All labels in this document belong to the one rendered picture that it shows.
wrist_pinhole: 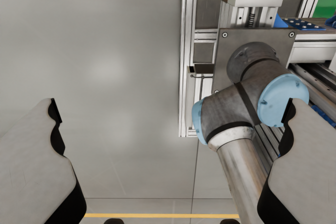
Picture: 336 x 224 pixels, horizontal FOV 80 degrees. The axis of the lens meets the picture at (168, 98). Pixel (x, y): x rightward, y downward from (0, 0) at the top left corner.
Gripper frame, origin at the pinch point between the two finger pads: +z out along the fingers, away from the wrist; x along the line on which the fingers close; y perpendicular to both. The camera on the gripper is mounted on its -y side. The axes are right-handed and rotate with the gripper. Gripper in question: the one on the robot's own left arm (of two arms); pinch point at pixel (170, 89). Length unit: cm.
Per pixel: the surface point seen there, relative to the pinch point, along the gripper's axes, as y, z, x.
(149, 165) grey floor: 193, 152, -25
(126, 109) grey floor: 111, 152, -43
